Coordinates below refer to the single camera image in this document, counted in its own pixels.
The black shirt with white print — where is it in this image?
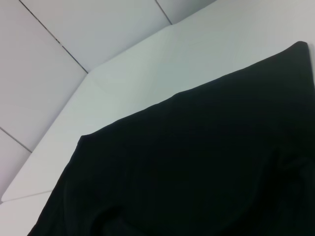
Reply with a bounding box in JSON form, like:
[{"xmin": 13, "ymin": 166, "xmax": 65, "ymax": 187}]
[{"xmin": 26, "ymin": 41, "xmax": 315, "ymax": 236}]

